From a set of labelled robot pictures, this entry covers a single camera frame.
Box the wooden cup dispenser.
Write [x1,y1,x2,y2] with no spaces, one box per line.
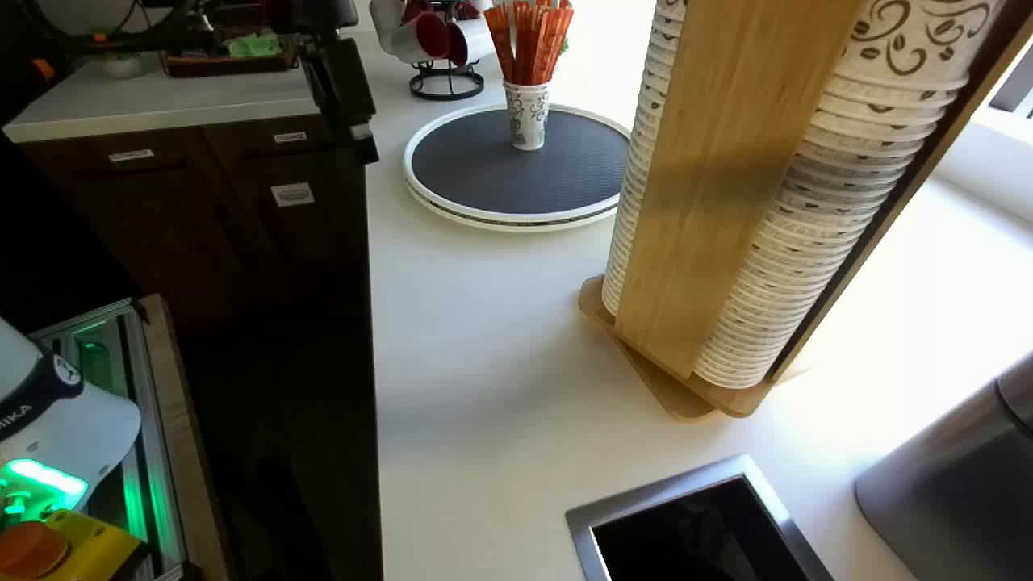
[578,0,1033,421]

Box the black wire mug rack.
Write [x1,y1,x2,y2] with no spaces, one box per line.
[408,0,486,102]

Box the small white bowl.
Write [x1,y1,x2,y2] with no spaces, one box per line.
[100,52,147,81]

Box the steel counter opening frame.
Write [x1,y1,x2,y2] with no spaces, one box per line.
[565,454,837,581]

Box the bundle of orange chopstick packets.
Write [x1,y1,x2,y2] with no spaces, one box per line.
[483,0,575,87]

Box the round grey white turntable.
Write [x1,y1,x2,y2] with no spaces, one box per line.
[403,102,633,233]

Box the yellow emergency stop box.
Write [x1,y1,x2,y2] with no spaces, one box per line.
[0,508,143,581]

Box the dark wood drawer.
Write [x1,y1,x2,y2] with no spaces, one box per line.
[202,113,356,164]
[18,127,215,185]

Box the stack of paper cups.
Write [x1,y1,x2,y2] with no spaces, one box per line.
[692,0,1006,391]
[601,0,688,318]

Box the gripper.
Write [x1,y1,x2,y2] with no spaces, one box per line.
[292,0,381,166]

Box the white mug red inside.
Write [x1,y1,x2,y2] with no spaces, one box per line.
[369,0,409,56]
[446,16,496,68]
[392,11,451,65]

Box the dark tray of packets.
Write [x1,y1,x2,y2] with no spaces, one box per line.
[159,27,300,79]

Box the stainless steel appliance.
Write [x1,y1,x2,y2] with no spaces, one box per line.
[855,353,1033,581]

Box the printed paper cup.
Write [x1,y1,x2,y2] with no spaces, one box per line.
[504,81,552,152]

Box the dark wood cabinet door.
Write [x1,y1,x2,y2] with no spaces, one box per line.
[211,157,372,380]

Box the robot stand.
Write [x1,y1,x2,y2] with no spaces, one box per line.
[31,294,235,581]

